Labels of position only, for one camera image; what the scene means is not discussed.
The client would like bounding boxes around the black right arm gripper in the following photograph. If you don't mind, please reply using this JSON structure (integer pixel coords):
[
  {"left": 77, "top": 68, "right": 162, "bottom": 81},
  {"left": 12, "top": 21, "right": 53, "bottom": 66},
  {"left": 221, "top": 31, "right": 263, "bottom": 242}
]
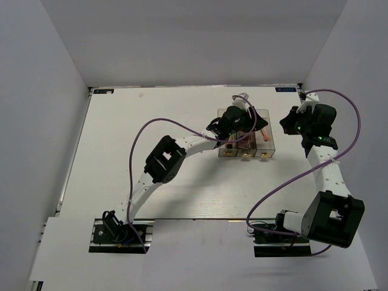
[{"left": 280, "top": 106, "right": 313, "bottom": 136}]

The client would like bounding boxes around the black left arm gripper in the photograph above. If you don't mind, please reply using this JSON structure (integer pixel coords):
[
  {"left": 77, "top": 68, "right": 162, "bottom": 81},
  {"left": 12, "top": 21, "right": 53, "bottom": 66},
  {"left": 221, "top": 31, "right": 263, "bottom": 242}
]
[{"left": 229, "top": 106, "right": 269, "bottom": 135}]

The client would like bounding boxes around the beige foundation tube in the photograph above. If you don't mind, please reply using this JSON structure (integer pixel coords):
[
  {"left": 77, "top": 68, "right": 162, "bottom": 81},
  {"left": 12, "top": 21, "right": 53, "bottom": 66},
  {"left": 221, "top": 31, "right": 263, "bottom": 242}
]
[{"left": 224, "top": 135, "right": 235, "bottom": 149}]

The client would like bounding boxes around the pink lip gloss tube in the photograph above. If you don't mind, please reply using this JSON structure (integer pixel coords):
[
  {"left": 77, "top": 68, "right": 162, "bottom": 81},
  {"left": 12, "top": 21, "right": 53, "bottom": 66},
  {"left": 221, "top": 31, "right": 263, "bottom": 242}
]
[{"left": 261, "top": 129, "right": 269, "bottom": 142}]

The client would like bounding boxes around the rose gold blush palette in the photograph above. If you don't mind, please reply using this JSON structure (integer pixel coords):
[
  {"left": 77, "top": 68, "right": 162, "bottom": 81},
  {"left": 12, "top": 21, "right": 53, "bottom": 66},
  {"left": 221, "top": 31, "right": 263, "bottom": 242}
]
[{"left": 238, "top": 132, "right": 255, "bottom": 149}]

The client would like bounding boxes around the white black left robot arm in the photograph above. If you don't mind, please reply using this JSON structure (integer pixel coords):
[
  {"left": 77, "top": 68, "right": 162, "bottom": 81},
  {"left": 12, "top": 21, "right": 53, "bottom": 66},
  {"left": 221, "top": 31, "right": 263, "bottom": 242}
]
[{"left": 102, "top": 105, "right": 268, "bottom": 242}]

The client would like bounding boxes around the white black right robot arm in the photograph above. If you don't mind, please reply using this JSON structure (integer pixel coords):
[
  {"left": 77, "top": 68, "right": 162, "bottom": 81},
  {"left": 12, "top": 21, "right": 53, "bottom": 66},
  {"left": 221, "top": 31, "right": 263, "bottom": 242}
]
[{"left": 273, "top": 104, "right": 365, "bottom": 248}]

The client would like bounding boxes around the smoky acrylic tray middle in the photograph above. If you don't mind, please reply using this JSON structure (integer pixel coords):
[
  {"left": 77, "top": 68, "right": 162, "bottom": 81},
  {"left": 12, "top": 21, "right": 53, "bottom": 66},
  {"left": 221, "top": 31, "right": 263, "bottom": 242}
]
[{"left": 233, "top": 131, "right": 256, "bottom": 158}]

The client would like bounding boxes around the smoky acrylic tray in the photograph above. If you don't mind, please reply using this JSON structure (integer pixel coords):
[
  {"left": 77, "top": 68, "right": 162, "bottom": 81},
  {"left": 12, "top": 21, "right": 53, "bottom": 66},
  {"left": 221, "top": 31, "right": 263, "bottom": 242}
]
[
  {"left": 255, "top": 109, "right": 276, "bottom": 158},
  {"left": 233, "top": 131, "right": 256, "bottom": 158},
  {"left": 216, "top": 108, "right": 238, "bottom": 158}
]

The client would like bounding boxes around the smoky acrylic tray left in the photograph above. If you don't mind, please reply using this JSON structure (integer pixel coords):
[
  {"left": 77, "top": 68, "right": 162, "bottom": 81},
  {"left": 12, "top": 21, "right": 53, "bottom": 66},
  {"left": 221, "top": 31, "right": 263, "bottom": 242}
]
[{"left": 216, "top": 108, "right": 238, "bottom": 158}]

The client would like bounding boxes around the smoky acrylic tray right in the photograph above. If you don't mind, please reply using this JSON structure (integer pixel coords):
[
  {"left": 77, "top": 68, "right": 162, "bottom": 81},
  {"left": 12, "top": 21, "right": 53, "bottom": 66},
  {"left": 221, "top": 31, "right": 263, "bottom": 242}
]
[{"left": 255, "top": 109, "right": 276, "bottom": 158}]

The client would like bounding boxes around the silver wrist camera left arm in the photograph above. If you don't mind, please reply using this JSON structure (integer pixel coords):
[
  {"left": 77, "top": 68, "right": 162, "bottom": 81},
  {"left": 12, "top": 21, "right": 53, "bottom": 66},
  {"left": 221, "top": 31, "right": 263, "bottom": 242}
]
[{"left": 232, "top": 93, "right": 250, "bottom": 107}]

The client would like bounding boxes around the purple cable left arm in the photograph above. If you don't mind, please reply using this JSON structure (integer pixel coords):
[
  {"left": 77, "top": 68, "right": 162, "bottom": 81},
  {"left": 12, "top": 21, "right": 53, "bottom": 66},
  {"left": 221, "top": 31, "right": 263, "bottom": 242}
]
[{"left": 125, "top": 95, "right": 258, "bottom": 254}]

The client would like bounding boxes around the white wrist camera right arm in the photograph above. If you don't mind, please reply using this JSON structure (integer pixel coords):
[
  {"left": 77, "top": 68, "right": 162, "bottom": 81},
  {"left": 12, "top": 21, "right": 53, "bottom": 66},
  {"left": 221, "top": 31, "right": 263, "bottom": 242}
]
[{"left": 296, "top": 92, "right": 319, "bottom": 113}]

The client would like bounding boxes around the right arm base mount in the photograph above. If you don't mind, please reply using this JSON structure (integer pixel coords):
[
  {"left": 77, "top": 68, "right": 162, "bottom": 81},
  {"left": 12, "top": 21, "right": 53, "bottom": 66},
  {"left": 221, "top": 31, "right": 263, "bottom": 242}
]
[{"left": 247, "top": 226, "right": 312, "bottom": 258}]

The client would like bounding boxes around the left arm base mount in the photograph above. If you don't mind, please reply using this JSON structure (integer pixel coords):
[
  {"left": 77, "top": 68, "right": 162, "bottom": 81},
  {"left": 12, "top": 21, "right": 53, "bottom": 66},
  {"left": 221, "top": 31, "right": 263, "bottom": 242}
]
[{"left": 89, "top": 210, "right": 153, "bottom": 255}]

